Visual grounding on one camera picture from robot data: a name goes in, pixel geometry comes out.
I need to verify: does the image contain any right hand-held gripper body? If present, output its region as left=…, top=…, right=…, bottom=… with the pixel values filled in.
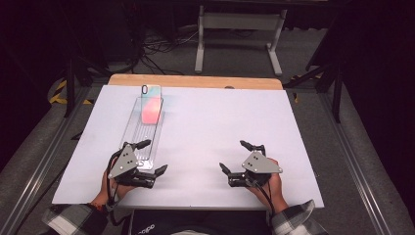
left=227, top=144, right=284, bottom=189

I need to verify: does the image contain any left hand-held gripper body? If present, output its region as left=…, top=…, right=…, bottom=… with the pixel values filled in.
left=107, top=142, right=158, bottom=190

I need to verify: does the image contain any clear plastic packaging tray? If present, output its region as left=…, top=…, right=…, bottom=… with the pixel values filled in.
left=119, top=96, right=165, bottom=171

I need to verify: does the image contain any iridescent phone case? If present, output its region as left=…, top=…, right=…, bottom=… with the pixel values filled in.
left=140, top=83, right=163, bottom=125

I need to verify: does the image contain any person's right hand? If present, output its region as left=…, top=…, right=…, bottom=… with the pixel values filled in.
left=250, top=158, right=290, bottom=213

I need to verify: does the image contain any person's left hand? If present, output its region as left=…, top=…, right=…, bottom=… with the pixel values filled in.
left=91, top=158, right=139, bottom=209

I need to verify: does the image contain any white table cover sheet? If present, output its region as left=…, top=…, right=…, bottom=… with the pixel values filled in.
left=52, top=85, right=325, bottom=210

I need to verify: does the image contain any person's dark shirt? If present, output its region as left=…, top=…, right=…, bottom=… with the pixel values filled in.
left=120, top=209, right=274, bottom=235

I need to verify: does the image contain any wooden table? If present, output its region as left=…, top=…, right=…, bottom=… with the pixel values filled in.
left=107, top=73, right=284, bottom=91

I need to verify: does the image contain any black metal stand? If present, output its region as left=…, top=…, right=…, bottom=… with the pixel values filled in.
left=63, top=56, right=110, bottom=119
left=283, top=61, right=345, bottom=124

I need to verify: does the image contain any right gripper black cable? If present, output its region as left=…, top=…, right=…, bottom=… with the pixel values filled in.
left=255, top=181, right=278, bottom=226

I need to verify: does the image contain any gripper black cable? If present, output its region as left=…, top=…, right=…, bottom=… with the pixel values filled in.
left=105, top=156, right=125, bottom=227
left=255, top=181, right=278, bottom=226

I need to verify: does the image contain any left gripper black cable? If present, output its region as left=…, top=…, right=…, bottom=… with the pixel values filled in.
left=105, top=156, right=125, bottom=227

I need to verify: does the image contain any aluminium rail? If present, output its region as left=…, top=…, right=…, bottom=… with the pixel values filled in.
left=0, top=86, right=93, bottom=235
left=317, top=92, right=394, bottom=235

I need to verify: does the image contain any bundle of black floor cables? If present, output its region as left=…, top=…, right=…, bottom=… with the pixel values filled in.
left=138, top=28, right=201, bottom=76

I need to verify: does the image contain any white metal stand frame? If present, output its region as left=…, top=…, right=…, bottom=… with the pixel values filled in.
left=194, top=4, right=289, bottom=77

